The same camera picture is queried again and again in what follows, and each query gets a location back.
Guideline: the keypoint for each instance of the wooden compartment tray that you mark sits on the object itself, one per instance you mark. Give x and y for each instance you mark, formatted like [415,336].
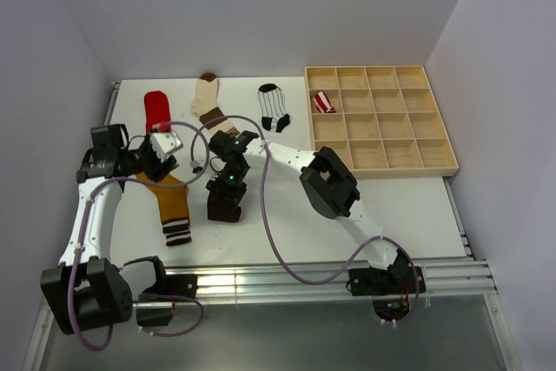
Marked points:
[387,122]

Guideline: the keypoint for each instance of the dark brown striped sock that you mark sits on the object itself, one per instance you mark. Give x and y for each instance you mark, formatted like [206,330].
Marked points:
[216,211]

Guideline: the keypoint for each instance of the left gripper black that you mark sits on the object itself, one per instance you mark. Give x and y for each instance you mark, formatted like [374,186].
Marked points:
[159,168]

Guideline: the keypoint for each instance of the mustard yellow striped sock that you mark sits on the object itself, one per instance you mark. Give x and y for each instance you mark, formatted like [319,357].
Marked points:
[172,200]

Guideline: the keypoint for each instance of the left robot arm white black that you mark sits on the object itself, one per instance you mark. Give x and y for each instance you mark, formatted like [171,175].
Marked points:
[86,290]

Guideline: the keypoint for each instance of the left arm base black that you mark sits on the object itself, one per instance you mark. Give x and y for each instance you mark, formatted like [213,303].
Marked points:
[182,285]

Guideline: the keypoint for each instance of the aluminium rail frame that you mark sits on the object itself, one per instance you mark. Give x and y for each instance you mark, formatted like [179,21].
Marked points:
[259,317]

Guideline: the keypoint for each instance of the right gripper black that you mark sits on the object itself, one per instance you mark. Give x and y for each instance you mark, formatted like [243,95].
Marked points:
[215,185]

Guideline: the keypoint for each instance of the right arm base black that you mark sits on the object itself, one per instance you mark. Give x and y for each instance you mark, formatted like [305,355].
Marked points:
[393,291]

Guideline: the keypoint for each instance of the red sock with face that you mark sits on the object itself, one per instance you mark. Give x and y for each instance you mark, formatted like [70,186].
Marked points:
[157,111]

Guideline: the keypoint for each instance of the white black pinstripe sock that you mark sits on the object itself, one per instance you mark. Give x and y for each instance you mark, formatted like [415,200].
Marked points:
[274,115]

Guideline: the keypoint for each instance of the red white striped sock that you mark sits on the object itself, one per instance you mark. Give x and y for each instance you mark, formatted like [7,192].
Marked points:
[322,103]

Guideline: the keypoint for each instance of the cream brown striped sock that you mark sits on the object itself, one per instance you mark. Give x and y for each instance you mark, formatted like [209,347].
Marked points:
[205,107]

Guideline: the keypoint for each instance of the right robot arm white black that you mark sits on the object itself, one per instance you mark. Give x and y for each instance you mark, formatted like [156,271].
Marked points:
[329,185]

